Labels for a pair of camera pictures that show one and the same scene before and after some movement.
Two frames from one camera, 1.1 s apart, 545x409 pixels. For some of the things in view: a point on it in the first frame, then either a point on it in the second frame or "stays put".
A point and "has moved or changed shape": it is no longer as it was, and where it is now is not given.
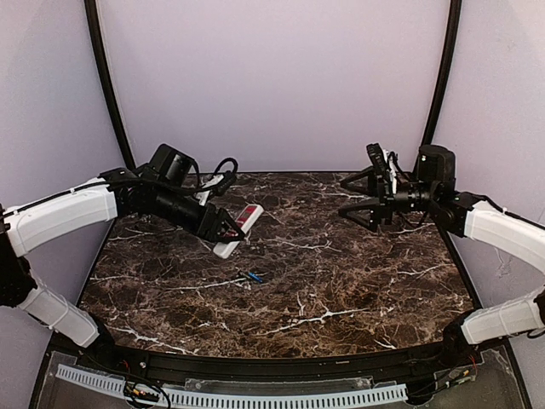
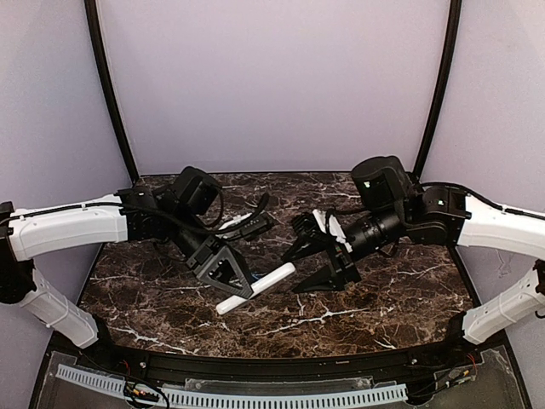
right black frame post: x=455 y=23 stays put
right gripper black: x=384 y=197 to x=334 y=254
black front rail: x=369 y=366 stays put
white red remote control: x=244 y=221 has moved or changed shape
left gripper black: x=206 y=221 to x=206 y=254
